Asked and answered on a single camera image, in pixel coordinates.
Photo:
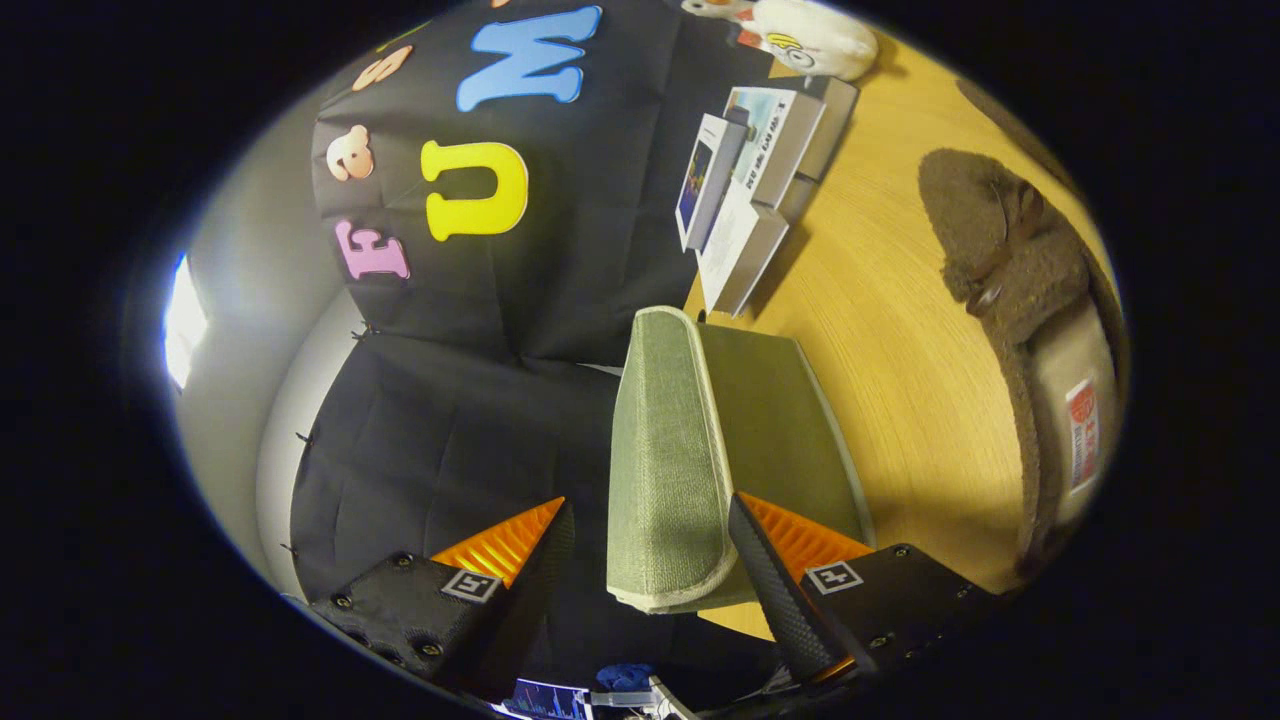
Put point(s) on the lit display screen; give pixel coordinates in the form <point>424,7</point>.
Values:
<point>545,700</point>

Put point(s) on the small blue cover book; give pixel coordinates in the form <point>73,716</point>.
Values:
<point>705,180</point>

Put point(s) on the blue crumpled item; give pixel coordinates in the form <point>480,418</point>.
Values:
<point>625,676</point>

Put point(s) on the light blue cover book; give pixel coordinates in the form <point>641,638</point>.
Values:
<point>780,140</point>

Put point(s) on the white book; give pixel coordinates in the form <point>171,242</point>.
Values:
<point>740,260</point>

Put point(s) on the green fabric storage box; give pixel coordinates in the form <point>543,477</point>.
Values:
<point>670,460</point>

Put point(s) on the large ceiling light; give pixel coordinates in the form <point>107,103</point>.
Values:
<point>185,320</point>

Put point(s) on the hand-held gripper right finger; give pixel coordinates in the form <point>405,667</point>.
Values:
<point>785,610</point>

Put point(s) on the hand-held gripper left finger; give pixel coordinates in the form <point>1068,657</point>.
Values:
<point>530,610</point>

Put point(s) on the dark book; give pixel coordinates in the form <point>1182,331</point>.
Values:
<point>835,120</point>

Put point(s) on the white plush toy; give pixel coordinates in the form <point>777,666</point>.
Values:
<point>810,35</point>

